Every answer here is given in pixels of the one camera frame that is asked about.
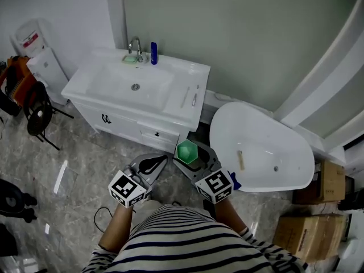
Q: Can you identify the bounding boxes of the chrome faucet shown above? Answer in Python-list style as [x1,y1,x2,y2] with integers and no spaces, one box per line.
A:
[127,36,144,63]

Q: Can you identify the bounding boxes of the small cardboard box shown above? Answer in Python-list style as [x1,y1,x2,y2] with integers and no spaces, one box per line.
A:
[292,160,346,205]

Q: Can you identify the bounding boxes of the large cardboard box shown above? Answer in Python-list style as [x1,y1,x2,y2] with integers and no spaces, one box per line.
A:
[272,213,347,263]

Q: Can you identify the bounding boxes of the white sink counter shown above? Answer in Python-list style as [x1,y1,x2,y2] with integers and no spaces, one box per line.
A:
[60,47,212,131]

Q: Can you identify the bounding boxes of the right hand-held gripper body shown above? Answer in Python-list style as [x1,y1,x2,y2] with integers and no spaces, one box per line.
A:
[187,160,234,205]

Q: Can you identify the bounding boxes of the black office chair base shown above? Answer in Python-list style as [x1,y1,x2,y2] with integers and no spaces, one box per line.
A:
[0,179,38,224]

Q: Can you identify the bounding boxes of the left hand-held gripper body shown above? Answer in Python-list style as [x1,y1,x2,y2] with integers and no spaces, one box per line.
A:
[107,156,154,209]

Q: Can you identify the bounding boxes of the white vanity cabinet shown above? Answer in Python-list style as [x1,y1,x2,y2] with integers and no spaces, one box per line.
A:
[69,98,197,155]

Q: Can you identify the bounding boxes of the white water dispenser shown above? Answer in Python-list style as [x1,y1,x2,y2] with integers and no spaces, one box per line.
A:
[10,18,71,105]

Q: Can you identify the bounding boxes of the green cup item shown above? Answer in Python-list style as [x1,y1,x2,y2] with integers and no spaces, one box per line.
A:
[176,140,199,165]

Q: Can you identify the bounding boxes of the black device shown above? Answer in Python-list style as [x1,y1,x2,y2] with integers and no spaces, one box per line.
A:
[337,177,364,212]

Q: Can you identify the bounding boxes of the black folding chair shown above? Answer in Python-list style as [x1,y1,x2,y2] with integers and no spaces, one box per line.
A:
[22,81,75,151]

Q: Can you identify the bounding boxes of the black cable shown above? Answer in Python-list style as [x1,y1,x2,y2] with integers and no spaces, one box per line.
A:
[94,206,115,233]

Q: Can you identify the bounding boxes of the person's striped shirt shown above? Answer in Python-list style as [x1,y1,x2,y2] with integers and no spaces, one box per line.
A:
[81,204,309,273]

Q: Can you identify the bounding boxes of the blue bottle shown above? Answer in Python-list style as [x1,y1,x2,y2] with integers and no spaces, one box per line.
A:
[150,42,159,66]

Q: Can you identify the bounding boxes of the person's right forearm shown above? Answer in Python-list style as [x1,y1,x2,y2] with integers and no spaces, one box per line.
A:
[212,198,248,234]

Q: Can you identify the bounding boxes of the white bathtub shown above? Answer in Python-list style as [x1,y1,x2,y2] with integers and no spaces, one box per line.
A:
[209,101,316,193]

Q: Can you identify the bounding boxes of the white door frame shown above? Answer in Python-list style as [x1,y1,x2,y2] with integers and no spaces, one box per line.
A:
[280,0,364,166]

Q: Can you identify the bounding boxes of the person's left forearm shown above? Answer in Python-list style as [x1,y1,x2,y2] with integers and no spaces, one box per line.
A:
[97,200,135,253]

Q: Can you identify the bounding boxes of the white toothbrush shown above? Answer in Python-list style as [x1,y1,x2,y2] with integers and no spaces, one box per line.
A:
[180,86,191,109]

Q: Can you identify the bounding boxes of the orange bag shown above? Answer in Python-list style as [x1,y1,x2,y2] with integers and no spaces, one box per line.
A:
[0,55,38,108]

